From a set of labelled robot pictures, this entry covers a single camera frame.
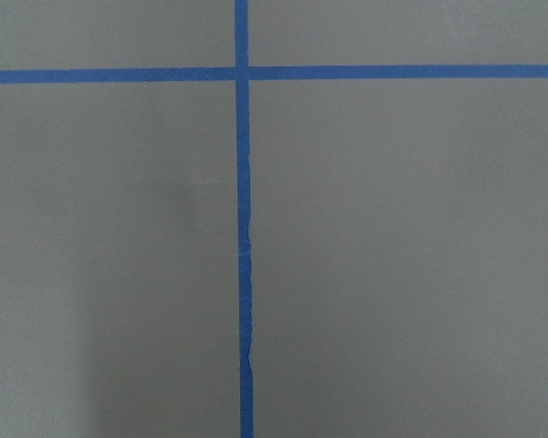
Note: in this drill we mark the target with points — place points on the blue tape grid lines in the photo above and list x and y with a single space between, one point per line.
242 73

